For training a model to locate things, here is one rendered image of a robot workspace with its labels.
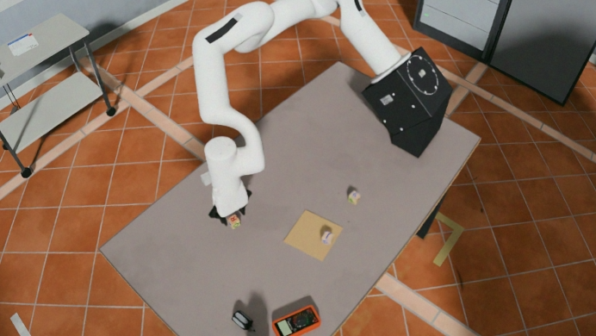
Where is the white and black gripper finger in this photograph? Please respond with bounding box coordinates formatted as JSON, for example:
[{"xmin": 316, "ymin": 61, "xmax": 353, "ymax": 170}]
[
  {"xmin": 208, "ymin": 205, "xmax": 227, "ymax": 226},
  {"xmin": 239, "ymin": 190, "xmax": 252, "ymax": 215}
]

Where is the tan square mat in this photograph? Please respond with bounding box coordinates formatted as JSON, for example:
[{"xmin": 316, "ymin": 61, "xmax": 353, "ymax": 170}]
[{"xmin": 283, "ymin": 210, "xmax": 343, "ymax": 261}]

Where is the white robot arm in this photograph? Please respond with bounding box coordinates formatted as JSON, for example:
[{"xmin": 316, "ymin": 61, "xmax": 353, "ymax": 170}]
[{"xmin": 192, "ymin": 0, "xmax": 411, "ymax": 196}]

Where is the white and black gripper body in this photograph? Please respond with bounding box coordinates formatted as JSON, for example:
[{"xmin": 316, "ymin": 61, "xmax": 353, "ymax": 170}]
[{"xmin": 212, "ymin": 181, "xmax": 248, "ymax": 217}]

